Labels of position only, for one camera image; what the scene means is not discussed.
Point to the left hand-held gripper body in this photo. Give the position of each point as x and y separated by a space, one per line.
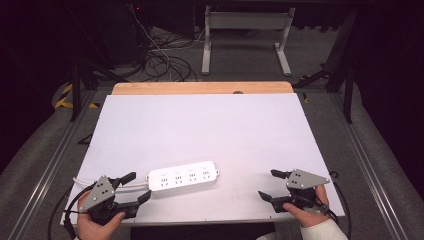
100 191

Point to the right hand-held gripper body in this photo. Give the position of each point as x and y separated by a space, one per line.
305 180

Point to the person's right hand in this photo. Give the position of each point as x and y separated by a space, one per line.
310 216

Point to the person's left hand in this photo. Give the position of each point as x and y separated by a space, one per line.
90 230

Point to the white power strip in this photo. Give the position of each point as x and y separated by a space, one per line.
183 176

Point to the person's dark clothing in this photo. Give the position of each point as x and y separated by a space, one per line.
200 231

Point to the white table board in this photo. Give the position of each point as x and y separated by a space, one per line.
200 133

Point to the yellow black hazard tape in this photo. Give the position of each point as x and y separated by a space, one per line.
66 96

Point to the black metal stand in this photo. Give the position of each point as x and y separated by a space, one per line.
77 86
343 70

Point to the black computer tower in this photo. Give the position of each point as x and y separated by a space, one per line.
128 33

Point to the aluminium floor rail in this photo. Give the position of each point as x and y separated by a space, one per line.
370 173
46 180

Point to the white metal desk frame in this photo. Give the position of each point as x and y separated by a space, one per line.
248 20

